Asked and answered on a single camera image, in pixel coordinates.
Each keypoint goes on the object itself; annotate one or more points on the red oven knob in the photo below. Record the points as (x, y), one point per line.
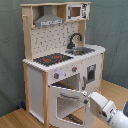
(74, 69)
(56, 76)

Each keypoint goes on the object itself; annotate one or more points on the black faucet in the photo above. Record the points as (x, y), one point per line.
(72, 40)

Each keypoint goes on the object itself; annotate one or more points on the wooden toy kitchen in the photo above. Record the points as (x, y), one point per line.
(46, 40)

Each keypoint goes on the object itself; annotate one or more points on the red right oven knob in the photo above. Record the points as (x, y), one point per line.
(74, 69)

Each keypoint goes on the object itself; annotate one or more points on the black stove top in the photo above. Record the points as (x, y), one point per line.
(52, 59)

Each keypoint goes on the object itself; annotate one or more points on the grey cabinet door handle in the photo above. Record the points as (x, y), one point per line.
(84, 83)

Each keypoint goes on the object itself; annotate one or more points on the metal sink basin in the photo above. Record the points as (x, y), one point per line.
(79, 51)

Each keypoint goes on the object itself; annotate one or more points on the white oven door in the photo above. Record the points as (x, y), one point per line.
(63, 102)

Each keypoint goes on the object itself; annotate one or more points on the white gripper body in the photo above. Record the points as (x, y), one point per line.
(100, 106)

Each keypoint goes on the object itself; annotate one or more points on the grey ice dispenser panel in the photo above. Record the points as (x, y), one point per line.
(91, 73)

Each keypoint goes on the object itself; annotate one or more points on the toy microwave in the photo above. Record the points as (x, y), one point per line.
(77, 11)

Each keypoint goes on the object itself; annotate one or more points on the grey range hood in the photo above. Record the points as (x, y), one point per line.
(48, 18)

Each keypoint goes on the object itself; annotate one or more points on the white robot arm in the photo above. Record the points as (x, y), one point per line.
(120, 119)

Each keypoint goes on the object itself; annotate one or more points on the red left oven knob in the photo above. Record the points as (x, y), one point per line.
(56, 76)

